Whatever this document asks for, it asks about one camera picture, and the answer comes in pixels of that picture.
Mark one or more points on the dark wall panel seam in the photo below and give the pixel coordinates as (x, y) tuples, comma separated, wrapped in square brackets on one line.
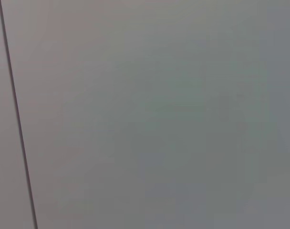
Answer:
[(17, 114)]

